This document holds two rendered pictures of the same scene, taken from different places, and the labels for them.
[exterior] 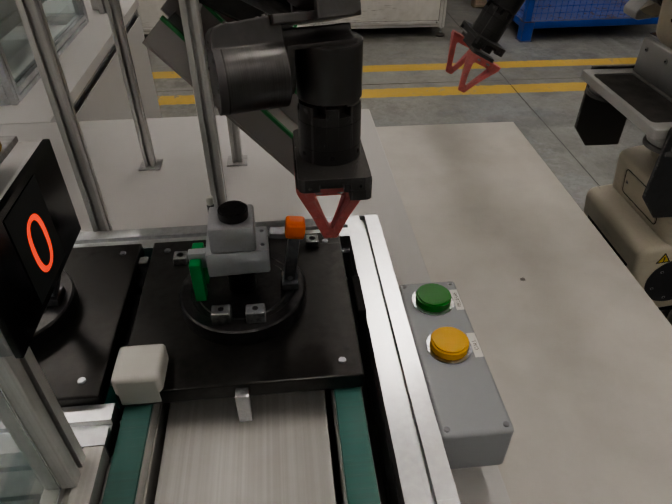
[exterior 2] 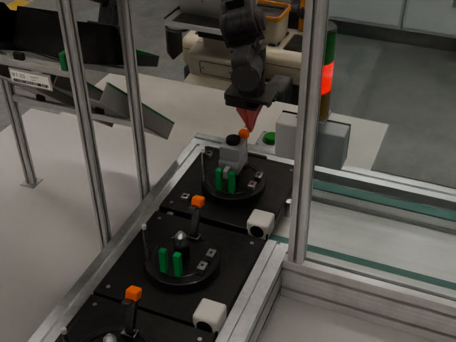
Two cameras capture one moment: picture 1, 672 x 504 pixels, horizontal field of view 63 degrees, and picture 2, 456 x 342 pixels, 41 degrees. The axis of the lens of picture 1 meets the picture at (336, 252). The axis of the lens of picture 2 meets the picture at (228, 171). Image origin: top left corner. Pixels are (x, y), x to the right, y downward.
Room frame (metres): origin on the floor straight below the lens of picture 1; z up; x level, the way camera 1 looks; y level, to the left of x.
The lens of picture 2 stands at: (-0.04, 1.04, 1.79)
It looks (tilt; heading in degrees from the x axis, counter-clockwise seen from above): 36 degrees down; 298
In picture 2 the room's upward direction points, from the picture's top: 1 degrees counter-clockwise
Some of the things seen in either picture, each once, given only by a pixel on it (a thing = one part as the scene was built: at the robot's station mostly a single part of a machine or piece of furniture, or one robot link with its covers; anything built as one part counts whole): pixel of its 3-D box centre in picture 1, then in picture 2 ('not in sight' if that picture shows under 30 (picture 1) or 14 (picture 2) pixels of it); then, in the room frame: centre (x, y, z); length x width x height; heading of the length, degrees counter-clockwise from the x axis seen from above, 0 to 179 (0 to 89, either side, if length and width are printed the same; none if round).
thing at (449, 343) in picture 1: (448, 345); not in sight; (0.39, -0.12, 0.96); 0.04 x 0.04 x 0.02
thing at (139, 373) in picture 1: (142, 374); (260, 224); (0.35, 0.19, 0.97); 0.05 x 0.05 x 0.04; 6
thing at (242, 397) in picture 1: (244, 404); (288, 207); (0.33, 0.09, 0.95); 0.01 x 0.01 x 0.04; 6
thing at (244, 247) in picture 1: (226, 236); (231, 154); (0.45, 0.11, 1.06); 0.08 x 0.04 x 0.07; 98
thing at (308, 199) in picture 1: (329, 192); (245, 111); (0.47, 0.01, 1.10); 0.07 x 0.07 x 0.09; 6
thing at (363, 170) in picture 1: (329, 133); (251, 83); (0.46, 0.01, 1.17); 0.10 x 0.07 x 0.07; 6
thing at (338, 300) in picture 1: (246, 305); (233, 188); (0.46, 0.10, 0.96); 0.24 x 0.24 x 0.02; 6
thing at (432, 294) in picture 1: (432, 300); (271, 139); (0.46, -0.11, 0.96); 0.04 x 0.04 x 0.02
